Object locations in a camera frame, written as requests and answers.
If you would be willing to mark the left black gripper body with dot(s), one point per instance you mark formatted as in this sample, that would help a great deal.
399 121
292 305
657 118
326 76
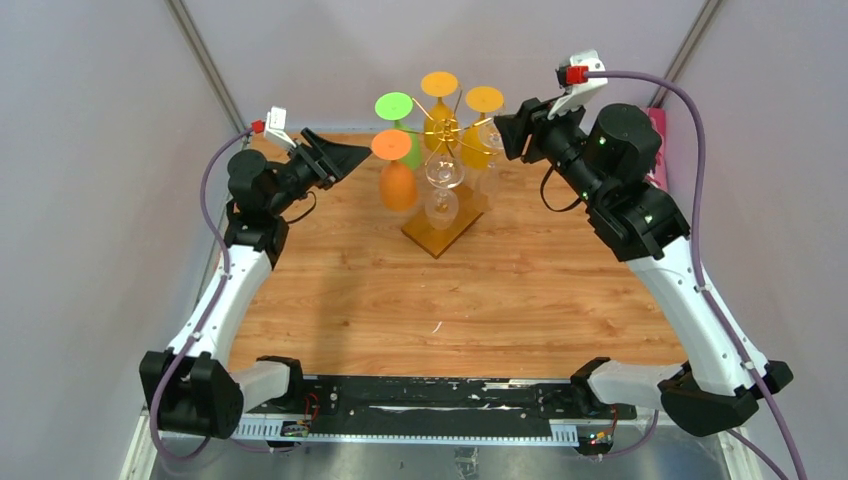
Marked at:
303 172

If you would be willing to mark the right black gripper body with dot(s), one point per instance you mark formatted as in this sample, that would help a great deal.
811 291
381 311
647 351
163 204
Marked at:
557 140

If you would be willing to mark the orange wine glass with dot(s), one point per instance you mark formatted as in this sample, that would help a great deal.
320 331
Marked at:
397 184

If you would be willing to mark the green wine glass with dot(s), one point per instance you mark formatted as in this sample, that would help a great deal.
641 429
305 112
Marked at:
395 107

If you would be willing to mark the gold wire glass rack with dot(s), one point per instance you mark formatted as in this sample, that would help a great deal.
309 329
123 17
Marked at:
457 138

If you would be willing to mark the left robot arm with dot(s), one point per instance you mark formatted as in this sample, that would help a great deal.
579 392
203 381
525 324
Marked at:
188 386

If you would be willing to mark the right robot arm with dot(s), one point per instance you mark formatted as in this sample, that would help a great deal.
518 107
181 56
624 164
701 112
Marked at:
724 378

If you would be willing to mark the right yellow wine glass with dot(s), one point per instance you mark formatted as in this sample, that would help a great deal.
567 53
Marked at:
485 101

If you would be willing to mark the yellow wine glass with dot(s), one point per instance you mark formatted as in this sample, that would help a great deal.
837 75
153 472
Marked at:
439 122
485 101

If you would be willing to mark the right clear wine glass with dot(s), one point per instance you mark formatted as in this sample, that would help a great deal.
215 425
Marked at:
486 187

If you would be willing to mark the clear wine glass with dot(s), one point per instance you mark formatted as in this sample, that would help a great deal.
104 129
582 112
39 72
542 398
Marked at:
486 187
444 173

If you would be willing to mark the rear yellow wine glass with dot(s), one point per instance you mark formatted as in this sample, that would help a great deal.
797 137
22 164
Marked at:
439 122

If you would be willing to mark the front clear wine glass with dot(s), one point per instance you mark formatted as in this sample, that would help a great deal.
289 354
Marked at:
444 173

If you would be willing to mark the pink camouflage cloth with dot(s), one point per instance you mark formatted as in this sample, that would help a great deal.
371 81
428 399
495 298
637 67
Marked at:
658 174

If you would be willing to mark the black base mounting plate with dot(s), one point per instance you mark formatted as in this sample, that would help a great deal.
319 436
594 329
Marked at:
389 409

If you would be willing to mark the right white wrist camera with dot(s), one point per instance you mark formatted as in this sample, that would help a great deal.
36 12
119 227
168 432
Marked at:
578 88

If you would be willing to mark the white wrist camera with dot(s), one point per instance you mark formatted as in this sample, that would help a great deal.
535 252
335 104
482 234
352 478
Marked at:
578 88
275 129

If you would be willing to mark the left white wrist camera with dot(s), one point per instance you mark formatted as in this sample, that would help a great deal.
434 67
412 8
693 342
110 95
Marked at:
275 129

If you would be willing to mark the aluminium frame rail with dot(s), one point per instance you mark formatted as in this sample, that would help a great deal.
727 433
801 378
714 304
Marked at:
648 447

